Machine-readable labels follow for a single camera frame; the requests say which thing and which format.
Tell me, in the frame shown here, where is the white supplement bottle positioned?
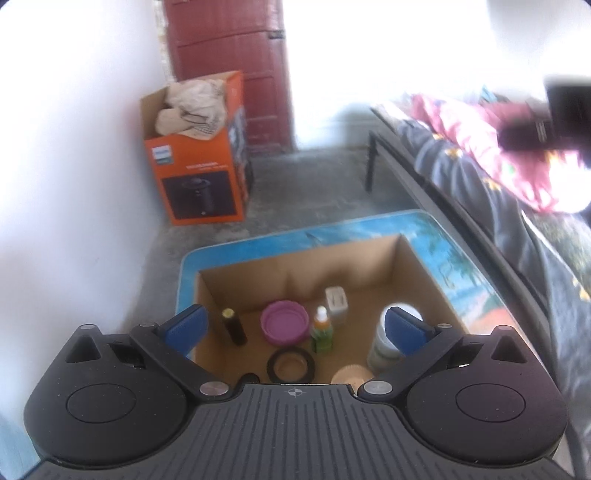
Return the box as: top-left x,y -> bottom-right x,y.
367,303 -> 423,374

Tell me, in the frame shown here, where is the black cylindrical tube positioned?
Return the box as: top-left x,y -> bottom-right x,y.
221,308 -> 247,346

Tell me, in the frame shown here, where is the gold lid black jar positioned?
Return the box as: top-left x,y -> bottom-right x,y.
331,364 -> 373,390

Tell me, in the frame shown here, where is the black oval case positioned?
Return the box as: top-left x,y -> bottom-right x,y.
236,372 -> 260,386

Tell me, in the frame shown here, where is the white power adapter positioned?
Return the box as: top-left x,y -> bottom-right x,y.
325,286 -> 349,326

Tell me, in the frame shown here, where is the green dropper bottle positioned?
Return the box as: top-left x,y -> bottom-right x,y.
311,306 -> 334,353

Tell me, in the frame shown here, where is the pink plastic lid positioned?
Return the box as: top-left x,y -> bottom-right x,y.
259,300 -> 310,347

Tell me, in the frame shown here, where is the black tape roll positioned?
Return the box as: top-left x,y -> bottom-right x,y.
266,346 -> 315,384

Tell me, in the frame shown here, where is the pink floral blanket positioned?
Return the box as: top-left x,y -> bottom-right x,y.
403,94 -> 590,214

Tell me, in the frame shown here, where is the brown cardboard box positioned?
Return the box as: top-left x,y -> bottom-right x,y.
192,235 -> 465,385

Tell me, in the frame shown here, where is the grey bedding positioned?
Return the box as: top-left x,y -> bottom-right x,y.
396,119 -> 591,416

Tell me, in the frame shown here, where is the orange appliance box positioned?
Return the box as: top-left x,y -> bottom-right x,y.
140,71 -> 253,226

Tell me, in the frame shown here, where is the beige cloth in box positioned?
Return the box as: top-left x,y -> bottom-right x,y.
155,79 -> 228,141

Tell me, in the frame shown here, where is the red wooden door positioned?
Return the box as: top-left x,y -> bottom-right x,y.
162,0 -> 296,158

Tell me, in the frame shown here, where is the black metal bed frame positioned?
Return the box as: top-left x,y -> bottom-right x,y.
365,107 -> 549,316

